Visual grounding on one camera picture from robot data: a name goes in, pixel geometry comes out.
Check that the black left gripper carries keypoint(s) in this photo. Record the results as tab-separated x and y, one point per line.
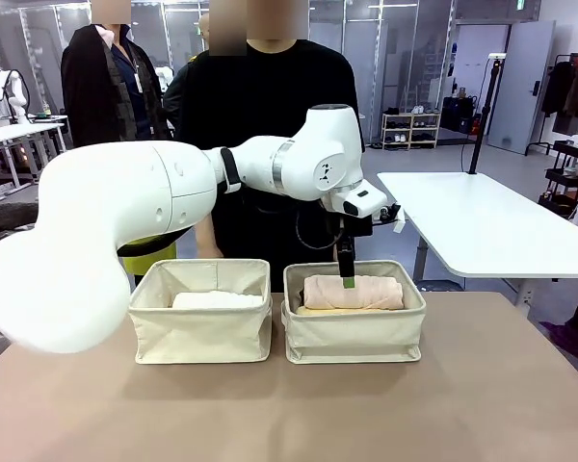
359	227

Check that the pink towel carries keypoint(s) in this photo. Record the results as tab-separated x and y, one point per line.
366	293

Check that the pale yellow towel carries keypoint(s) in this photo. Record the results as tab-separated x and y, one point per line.
332	313

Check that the white towel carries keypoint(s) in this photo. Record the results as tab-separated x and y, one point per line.
217	300

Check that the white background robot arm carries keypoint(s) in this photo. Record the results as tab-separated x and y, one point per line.
14	89

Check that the person right forearm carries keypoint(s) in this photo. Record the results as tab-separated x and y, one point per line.
208	240

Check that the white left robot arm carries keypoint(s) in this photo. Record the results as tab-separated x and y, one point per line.
101	202

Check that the cream canvas basket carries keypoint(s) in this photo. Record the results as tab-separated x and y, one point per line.
351	337
202	337

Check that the large white table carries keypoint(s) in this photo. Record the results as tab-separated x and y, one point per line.
486	221

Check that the wooden shoe rack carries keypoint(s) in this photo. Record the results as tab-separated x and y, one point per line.
409	130

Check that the person in black shirt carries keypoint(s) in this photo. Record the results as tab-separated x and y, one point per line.
270	96

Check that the black bags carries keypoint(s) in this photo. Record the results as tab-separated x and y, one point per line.
457	113

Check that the black stand pole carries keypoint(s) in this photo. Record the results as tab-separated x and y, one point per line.
481	120

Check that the black utility cart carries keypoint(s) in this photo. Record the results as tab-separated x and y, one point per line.
566	175

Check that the person in black coat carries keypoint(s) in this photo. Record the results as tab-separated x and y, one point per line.
178	96

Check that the grey door panel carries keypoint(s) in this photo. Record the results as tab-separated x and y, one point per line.
520	86

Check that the clothes rack with coats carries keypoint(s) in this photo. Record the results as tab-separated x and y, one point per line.
575	91

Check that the person in dark jacket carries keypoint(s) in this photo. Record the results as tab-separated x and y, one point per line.
91	86

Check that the white background table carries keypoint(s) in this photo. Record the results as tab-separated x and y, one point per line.
19	131

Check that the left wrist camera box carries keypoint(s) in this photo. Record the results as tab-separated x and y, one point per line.
390	216

